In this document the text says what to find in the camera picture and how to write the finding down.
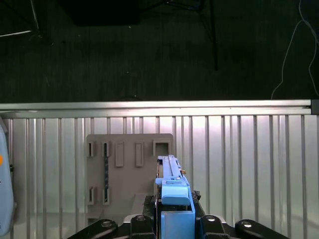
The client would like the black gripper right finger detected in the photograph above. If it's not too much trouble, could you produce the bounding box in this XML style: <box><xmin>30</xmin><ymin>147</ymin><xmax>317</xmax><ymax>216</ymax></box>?
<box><xmin>188</xmin><ymin>190</ymin><xmax>292</xmax><ymax>239</ymax></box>

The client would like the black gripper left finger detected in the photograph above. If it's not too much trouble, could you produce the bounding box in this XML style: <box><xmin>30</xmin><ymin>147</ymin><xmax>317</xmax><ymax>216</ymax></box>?
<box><xmin>66</xmin><ymin>195</ymin><xmax>158</xmax><ymax>239</ymax></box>

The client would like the hard disk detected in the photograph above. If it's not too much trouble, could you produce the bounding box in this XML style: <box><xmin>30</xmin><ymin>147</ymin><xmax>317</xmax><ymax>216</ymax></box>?
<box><xmin>155</xmin><ymin>154</ymin><xmax>195</xmax><ymax>239</ymax></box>

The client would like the grey parts rack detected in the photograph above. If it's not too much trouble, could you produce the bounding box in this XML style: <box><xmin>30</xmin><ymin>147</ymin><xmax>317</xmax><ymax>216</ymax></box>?
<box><xmin>86</xmin><ymin>133</ymin><xmax>175</xmax><ymax>221</ymax></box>

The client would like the pale blue teach pendant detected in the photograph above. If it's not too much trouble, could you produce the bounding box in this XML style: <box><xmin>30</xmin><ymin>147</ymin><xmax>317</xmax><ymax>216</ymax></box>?
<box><xmin>0</xmin><ymin>117</ymin><xmax>15</xmax><ymax>231</ymax></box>

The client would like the thin white cable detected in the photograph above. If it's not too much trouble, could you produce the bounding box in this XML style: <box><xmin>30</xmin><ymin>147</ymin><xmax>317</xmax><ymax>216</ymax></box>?
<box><xmin>271</xmin><ymin>0</ymin><xmax>319</xmax><ymax>99</ymax></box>

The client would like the grey metal frame leg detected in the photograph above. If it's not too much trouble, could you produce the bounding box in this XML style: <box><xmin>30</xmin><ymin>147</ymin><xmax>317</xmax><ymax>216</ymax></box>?
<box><xmin>0</xmin><ymin>0</ymin><xmax>42</xmax><ymax>38</ymax></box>

